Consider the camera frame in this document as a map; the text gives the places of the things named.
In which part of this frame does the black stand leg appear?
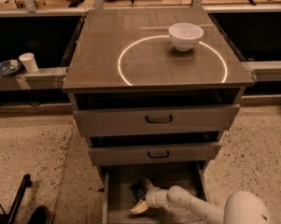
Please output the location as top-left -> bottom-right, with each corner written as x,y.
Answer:
6,174 -> 32,224

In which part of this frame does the black top drawer handle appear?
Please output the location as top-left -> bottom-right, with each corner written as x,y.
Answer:
145,115 -> 173,124

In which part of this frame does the dark rxbar blueberry bar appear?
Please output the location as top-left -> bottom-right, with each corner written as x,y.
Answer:
130,182 -> 147,202

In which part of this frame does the black round base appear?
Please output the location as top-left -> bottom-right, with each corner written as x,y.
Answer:
27,205 -> 49,224

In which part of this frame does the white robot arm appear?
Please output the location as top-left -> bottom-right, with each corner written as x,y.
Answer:
130,178 -> 273,224

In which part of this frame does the top grey drawer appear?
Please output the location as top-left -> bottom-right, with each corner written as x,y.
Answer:
74,105 -> 240,137

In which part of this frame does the grey drawer cabinet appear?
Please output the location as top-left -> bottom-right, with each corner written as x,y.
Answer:
62,7 -> 256,224

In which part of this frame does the dark round plate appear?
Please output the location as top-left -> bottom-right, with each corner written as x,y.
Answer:
0,60 -> 21,77

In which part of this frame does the white paper cup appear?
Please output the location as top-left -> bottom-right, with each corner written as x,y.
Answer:
19,52 -> 38,73

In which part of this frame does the middle grey drawer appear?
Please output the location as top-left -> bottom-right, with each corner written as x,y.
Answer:
89,142 -> 222,166

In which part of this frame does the white ceramic bowl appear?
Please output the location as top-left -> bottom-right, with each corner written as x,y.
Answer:
168,22 -> 204,51

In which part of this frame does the black middle drawer handle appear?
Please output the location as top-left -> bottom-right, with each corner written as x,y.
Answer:
148,150 -> 170,159

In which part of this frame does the bottom grey drawer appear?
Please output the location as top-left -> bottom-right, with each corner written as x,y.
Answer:
103,161 -> 209,224

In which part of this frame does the black drawer handle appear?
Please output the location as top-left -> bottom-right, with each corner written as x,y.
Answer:
145,115 -> 173,124
148,150 -> 170,159

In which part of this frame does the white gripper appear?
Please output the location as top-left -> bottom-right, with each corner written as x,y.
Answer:
130,178 -> 169,215

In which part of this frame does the grey drawer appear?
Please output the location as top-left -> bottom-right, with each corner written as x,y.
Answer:
103,161 -> 209,224
89,142 -> 222,166
74,105 -> 240,137

